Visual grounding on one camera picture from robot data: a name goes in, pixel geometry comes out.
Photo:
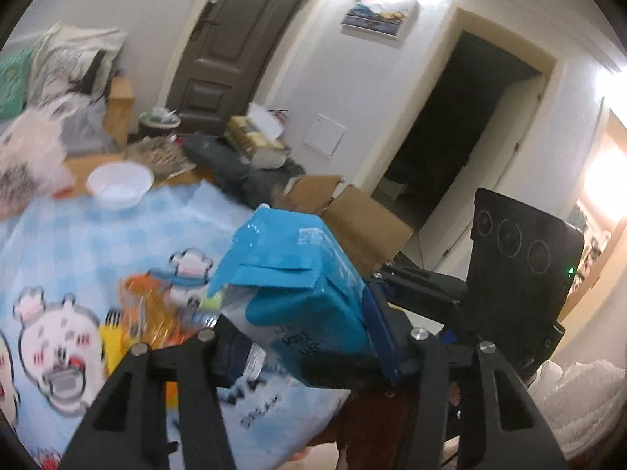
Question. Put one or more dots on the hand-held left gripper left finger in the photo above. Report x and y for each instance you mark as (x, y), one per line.
(228, 358)

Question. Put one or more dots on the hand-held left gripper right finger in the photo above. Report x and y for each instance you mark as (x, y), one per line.
(384, 333)

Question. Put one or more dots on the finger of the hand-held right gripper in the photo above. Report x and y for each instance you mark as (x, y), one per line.
(416, 281)

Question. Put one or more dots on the brown cardboard box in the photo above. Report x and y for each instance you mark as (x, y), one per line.
(372, 225)

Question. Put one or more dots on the orange snack packet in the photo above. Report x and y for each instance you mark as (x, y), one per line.
(147, 308)

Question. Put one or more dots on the light blue snack packet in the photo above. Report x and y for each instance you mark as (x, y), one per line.
(303, 274)

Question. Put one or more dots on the yellow snack packet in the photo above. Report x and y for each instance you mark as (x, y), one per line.
(112, 347)

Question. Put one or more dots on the open dark doorway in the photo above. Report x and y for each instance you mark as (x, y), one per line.
(455, 132)

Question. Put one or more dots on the white bubble wrap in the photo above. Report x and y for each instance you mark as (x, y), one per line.
(583, 411)

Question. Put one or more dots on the cartoon printed blue tablecloth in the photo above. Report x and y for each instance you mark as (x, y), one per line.
(98, 235)

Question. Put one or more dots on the black plastic bag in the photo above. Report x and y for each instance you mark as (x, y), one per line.
(220, 161)

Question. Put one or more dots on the white bowl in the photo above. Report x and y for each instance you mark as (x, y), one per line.
(120, 183)

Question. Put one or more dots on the tissue box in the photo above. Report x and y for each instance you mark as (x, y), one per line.
(250, 142)

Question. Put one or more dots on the trash bin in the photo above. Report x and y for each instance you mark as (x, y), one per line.
(156, 127)

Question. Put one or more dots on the mountain canvas picture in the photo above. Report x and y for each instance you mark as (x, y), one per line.
(379, 14)

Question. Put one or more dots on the white plastic bag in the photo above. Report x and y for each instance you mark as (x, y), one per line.
(29, 152)

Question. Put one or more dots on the dark brown door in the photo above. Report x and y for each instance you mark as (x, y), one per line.
(235, 34)

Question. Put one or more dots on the white bird print cushion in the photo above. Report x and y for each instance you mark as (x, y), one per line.
(63, 78)

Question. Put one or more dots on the green patterned cushion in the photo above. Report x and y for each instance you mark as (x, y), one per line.
(14, 83)

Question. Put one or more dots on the white wall panel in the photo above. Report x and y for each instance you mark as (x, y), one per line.
(324, 134)

